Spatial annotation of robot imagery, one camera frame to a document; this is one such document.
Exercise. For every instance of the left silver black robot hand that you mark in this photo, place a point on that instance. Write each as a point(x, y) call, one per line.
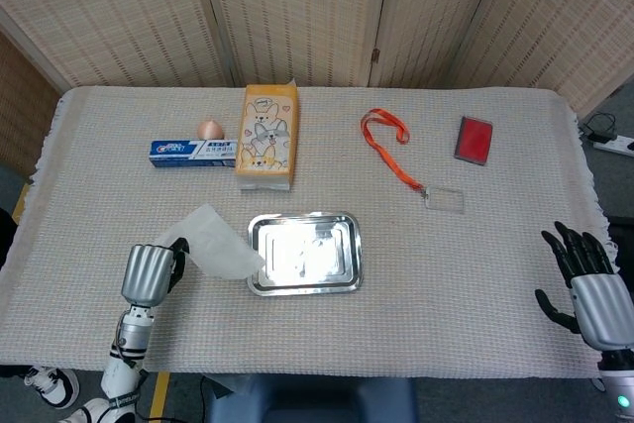
point(146, 274)

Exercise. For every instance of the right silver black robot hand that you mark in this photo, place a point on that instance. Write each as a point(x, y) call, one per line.
point(597, 304)

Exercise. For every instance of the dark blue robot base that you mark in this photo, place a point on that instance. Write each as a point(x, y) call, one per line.
point(312, 400)

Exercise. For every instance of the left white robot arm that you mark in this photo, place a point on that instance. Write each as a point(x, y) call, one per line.
point(124, 358)

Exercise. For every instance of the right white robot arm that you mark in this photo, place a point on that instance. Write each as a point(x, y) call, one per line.
point(618, 383)

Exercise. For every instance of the silver metal tray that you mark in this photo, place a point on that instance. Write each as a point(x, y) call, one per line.
point(307, 257)

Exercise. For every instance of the blue toothpaste box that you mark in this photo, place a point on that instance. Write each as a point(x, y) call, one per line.
point(190, 153)

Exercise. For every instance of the white and black sneaker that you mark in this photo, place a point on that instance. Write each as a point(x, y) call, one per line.
point(52, 386)

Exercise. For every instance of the peach egg-shaped object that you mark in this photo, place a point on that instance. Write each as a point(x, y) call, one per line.
point(210, 130)

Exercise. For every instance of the white power strip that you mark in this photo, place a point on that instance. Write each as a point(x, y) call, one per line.
point(614, 145)

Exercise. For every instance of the yellow corgi print tissue pack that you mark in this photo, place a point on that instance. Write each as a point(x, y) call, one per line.
point(265, 140)

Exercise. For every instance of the clear plastic badge holder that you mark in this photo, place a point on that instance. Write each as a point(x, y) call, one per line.
point(445, 200)

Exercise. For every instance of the beige woven tablecloth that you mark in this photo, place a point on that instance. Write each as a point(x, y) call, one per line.
point(396, 319)

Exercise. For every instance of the red ink pad case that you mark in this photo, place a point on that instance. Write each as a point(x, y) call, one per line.
point(474, 140)

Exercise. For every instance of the woven folding screen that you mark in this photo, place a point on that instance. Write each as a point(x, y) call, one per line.
point(124, 12)

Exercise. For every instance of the brass screen hinge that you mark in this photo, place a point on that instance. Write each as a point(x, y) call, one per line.
point(375, 56)

